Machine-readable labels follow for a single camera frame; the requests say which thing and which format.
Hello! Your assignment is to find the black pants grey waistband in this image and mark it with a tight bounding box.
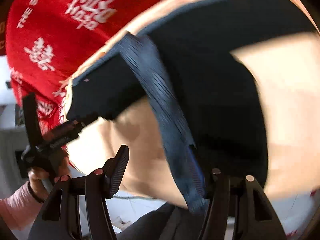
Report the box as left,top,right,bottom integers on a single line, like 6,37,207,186
67,0,315,211

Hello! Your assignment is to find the pink sleeved left forearm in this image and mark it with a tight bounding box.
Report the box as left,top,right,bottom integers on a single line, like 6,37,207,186
1,182,43,230

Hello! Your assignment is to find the left hand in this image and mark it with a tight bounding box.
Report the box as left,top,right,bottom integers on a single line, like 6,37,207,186
28,150,71,200

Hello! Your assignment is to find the red blanket white lettering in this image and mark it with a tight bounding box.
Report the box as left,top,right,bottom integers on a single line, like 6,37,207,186
6,0,161,133

